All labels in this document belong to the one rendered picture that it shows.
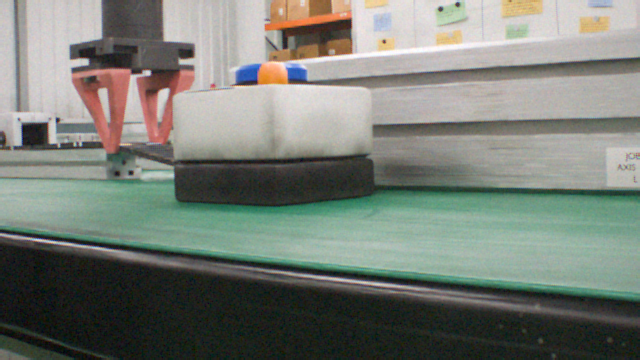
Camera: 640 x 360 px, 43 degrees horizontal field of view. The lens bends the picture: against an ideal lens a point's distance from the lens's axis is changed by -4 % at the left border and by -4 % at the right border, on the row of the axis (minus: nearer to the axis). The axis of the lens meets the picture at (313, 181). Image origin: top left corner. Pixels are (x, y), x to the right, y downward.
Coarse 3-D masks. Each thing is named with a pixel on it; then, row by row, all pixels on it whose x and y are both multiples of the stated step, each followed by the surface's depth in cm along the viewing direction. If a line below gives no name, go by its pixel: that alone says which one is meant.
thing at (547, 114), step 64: (320, 64) 54; (384, 64) 51; (448, 64) 48; (512, 64) 45; (576, 64) 44; (384, 128) 53; (448, 128) 50; (512, 128) 47; (576, 128) 44; (512, 192) 46; (576, 192) 43
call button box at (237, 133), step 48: (192, 96) 45; (240, 96) 42; (288, 96) 42; (336, 96) 44; (192, 144) 45; (240, 144) 42; (288, 144) 42; (336, 144) 44; (192, 192) 45; (240, 192) 43; (288, 192) 42; (336, 192) 44
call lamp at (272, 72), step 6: (264, 66) 42; (270, 66) 41; (276, 66) 41; (282, 66) 42; (258, 72) 42; (264, 72) 41; (270, 72) 41; (276, 72) 41; (282, 72) 42; (258, 78) 42; (264, 78) 41; (270, 78) 41; (276, 78) 41; (282, 78) 42; (258, 84) 42; (264, 84) 41; (282, 84) 42; (288, 84) 42
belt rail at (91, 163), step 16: (0, 160) 90; (16, 160) 87; (32, 160) 85; (48, 160) 83; (64, 160) 81; (80, 160) 79; (96, 160) 77; (112, 160) 76; (128, 160) 78; (0, 176) 90; (16, 176) 87; (32, 176) 85; (48, 176) 83; (64, 176) 81; (80, 176) 79; (96, 176) 77; (112, 176) 76; (128, 176) 78
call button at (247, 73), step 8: (256, 64) 45; (288, 64) 45; (296, 64) 45; (240, 72) 45; (248, 72) 45; (256, 72) 44; (288, 72) 45; (296, 72) 45; (304, 72) 46; (240, 80) 45; (248, 80) 45; (256, 80) 45; (288, 80) 46; (296, 80) 46; (304, 80) 46
